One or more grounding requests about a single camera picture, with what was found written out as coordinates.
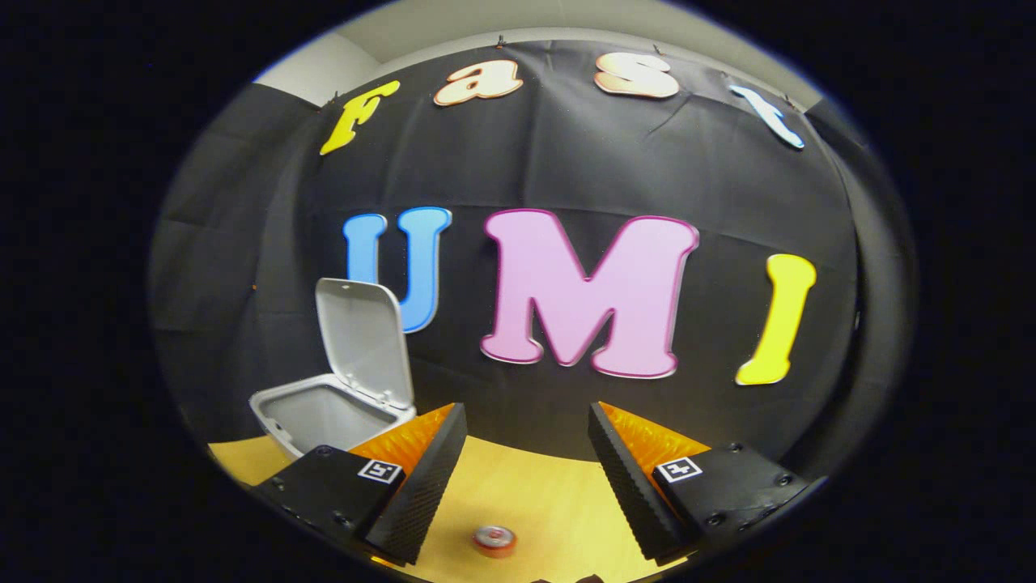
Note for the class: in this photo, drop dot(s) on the wooden desktop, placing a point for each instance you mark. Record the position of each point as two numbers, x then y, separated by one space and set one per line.
534 494

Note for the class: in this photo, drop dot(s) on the white desktop garbage bin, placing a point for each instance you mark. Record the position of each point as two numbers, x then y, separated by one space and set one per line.
360 340

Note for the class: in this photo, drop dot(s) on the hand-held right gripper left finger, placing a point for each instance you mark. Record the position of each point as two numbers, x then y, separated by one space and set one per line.
425 490

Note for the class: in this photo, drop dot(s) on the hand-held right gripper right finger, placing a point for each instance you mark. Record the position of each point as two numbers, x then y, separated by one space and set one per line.
627 490

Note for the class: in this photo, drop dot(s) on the black backdrop cloth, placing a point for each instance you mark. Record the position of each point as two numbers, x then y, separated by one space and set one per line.
583 170

